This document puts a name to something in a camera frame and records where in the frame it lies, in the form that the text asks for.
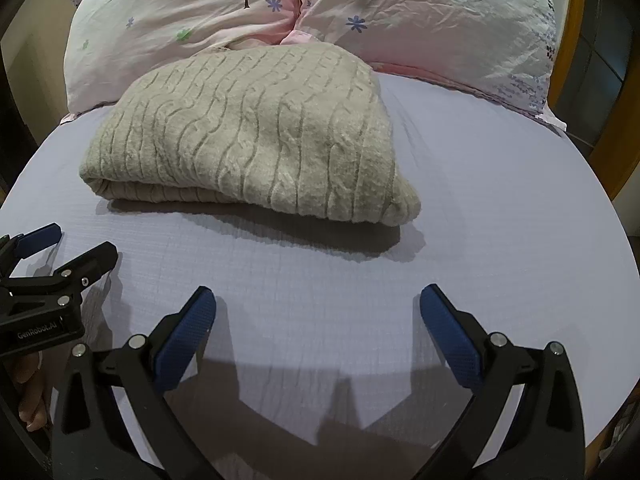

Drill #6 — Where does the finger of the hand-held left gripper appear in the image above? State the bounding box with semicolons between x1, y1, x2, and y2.
0;224;64;277
0;241;120;307

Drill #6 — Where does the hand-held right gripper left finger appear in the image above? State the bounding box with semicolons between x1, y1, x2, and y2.
52;286;224;480

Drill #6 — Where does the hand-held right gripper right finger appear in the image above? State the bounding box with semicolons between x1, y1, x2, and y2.
414;284;587;480

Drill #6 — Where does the person's left hand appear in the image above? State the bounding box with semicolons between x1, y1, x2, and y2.
11;351;50;433

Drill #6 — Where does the lavender bed sheet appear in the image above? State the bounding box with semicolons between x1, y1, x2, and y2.
0;73;632;480

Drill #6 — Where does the pink pillow with tree print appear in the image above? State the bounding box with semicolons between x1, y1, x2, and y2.
63;0;307;115

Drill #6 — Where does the pink pillow with blue flower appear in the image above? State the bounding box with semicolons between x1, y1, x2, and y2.
280;0;558;115

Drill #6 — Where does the beige cable-knit blanket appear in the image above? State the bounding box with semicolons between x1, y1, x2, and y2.
79;43;422;225

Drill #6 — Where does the wooden bed frame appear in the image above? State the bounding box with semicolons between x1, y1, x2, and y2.
550;0;640;461

